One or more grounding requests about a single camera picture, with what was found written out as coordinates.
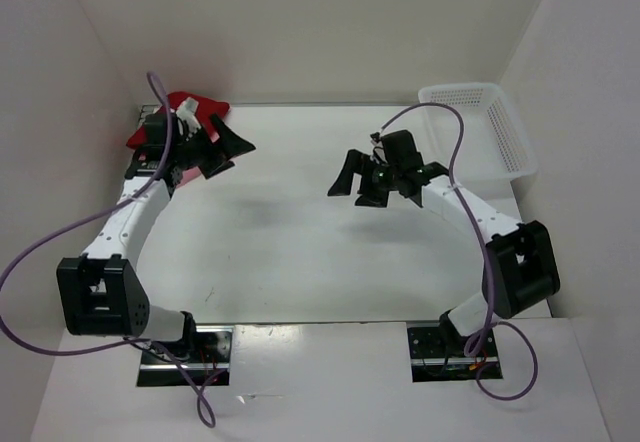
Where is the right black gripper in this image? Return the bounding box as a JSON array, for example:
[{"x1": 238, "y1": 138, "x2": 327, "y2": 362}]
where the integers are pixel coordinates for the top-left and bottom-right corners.
[{"x1": 328, "y1": 148, "x2": 401, "y2": 207}]

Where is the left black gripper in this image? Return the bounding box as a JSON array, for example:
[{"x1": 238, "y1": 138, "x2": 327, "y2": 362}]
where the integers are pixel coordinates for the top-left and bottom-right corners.
[{"x1": 172, "y1": 113, "x2": 255, "y2": 179}]

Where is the light pink t shirt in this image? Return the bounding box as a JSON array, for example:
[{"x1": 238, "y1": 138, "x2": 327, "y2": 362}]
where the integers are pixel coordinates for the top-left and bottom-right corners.
[{"x1": 175, "y1": 129, "x2": 225, "y2": 185}]

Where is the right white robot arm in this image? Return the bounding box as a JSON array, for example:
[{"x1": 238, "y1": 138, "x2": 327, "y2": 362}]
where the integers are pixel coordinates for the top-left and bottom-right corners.
[{"x1": 328, "y1": 149, "x2": 560, "y2": 356}]

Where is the white plastic laundry basket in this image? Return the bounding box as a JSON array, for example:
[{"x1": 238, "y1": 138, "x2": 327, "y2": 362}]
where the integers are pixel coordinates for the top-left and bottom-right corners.
[{"x1": 418, "y1": 82, "x2": 538, "y2": 185}]

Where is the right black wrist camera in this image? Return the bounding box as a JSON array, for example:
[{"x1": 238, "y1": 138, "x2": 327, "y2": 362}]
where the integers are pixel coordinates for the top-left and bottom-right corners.
[{"x1": 371, "y1": 130, "x2": 424, "y2": 172}]

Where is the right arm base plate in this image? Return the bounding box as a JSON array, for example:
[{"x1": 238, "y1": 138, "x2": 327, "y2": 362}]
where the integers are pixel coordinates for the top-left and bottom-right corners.
[{"x1": 406, "y1": 323, "x2": 503, "y2": 383}]

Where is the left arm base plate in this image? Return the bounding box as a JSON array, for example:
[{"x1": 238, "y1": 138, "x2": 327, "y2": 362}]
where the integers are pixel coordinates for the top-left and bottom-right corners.
[{"x1": 136, "y1": 325, "x2": 234, "y2": 388}]

